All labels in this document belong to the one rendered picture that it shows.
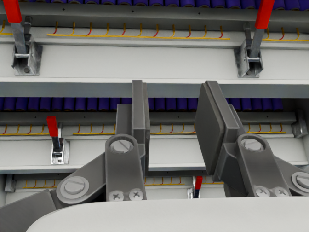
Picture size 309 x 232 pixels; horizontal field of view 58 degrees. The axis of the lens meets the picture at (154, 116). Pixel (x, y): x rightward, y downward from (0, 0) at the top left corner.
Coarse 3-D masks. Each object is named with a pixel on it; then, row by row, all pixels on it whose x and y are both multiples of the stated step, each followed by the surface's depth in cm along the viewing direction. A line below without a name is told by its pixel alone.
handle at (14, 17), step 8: (8, 0) 28; (16, 0) 28; (8, 8) 28; (16, 8) 28; (8, 16) 29; (16, 16) 29; (16, 24) 29; (16, 32) 30; (16, 40) 30; (24, 40) 30; (24, 48) 31
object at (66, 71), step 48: (0, 48) 33; (48, 48) 34; (96, 48) 34; (144, 48) 35; (192, 48) 36; (0, 96) 36; (48, 96) 36; (96, 96) 37; (192, 96) 38; (240, 96) 38; (288, 96) 39
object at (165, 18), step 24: (0, 24) 34; (24, 24) 34; (48, 24) 34; (72, 24) 35; (96, 24) 35; (120, 24) 35; (144, 24) 35; (168, 24) 35; (192, 24) 35; (216, 24) 35; (240, 24) 36; (288, 24) 36
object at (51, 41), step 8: (0, 40) 33; (8, 40) 33; (40, 40) 34; (48, 40) 34; (56, 40) 34; (64, 40) 34; (72, 40) 34; (80, 40) 34; (88, 40) 34; (96, 40) 34; (104, 40) 34; (112, 40) 34; (120, 40) 34; (128, 40) 34; (136, 40) 35; (144, 40) 35; (264, 48) 36; (272, 48) 36; (280, 48) 36; (288, 48) 36; (296, 48) 37; (304, 48) 37
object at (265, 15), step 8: (264, 0) 29; (272, 0) 29; (264, 8) 30; (272, 8) 30; (264, 16) 30; (256, 24) 31; (264, 24) 31; (256, 32) 32; (256, 40) 32; (256, 48) 33; (248, 56) 34; (256, 56) 33
